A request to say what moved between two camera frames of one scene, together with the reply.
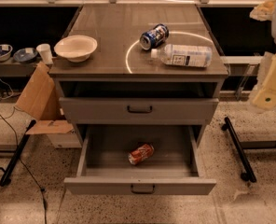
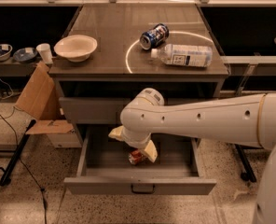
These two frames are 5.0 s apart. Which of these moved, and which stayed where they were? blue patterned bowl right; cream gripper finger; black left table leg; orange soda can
Moved: cream gripper finger
Stayed: orange soda can; black left table leg; blue patterned bowl right
